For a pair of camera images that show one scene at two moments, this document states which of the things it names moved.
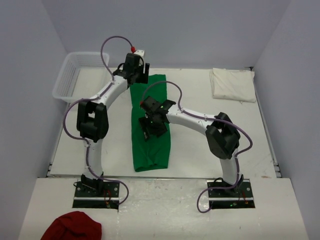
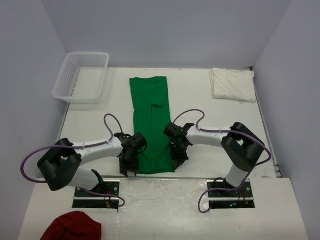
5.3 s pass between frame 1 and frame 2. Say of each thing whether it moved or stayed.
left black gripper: moved
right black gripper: moved
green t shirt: stayed
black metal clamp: stayed
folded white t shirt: stayed
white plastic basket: stayed
